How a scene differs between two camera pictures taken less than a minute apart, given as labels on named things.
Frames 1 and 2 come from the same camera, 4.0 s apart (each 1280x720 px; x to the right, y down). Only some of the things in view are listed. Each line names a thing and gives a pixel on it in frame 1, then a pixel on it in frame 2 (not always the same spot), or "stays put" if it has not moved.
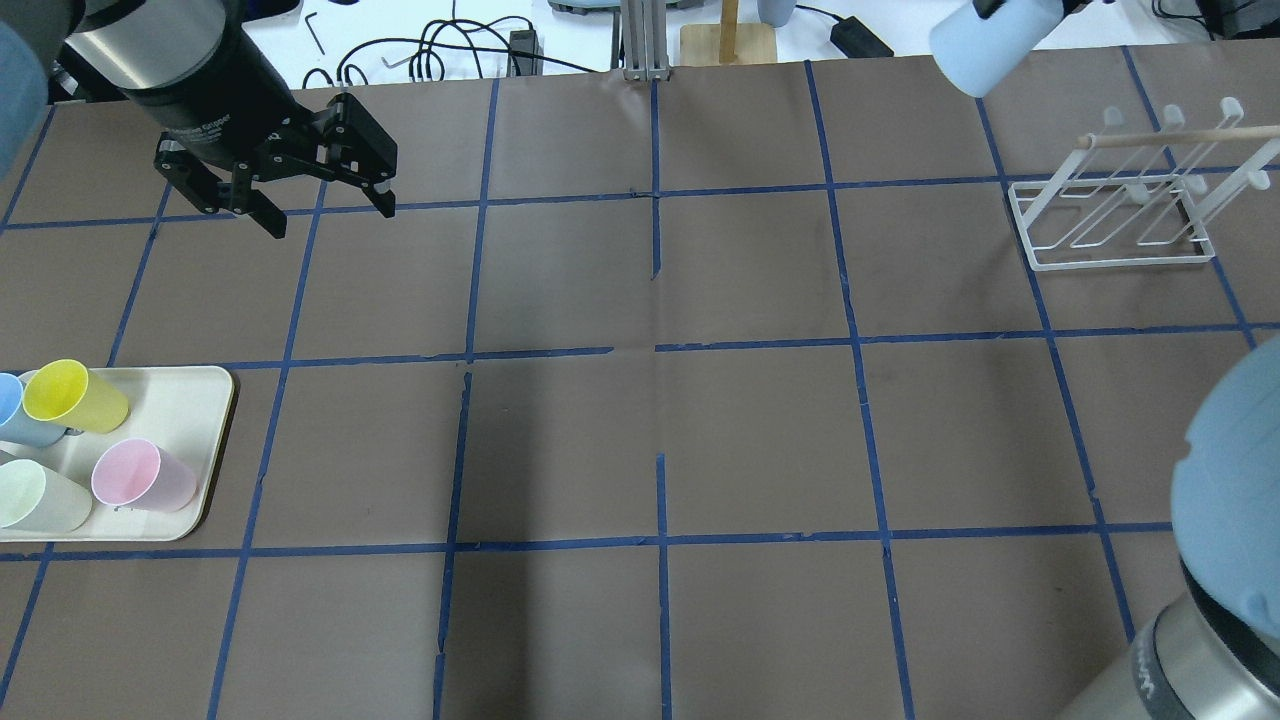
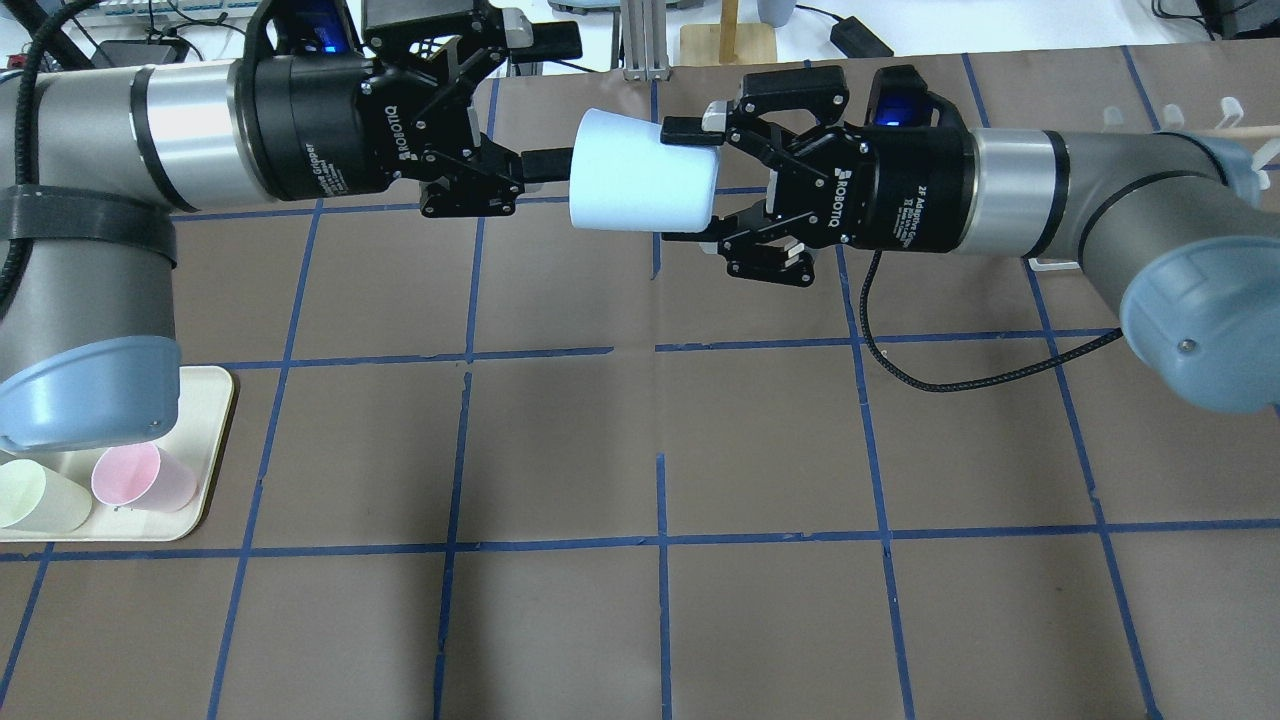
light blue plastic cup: (979, 55) to (622, 177)
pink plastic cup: (133, 473) stays put
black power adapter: (856, 41) stays put
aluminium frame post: (646, 40) stays put
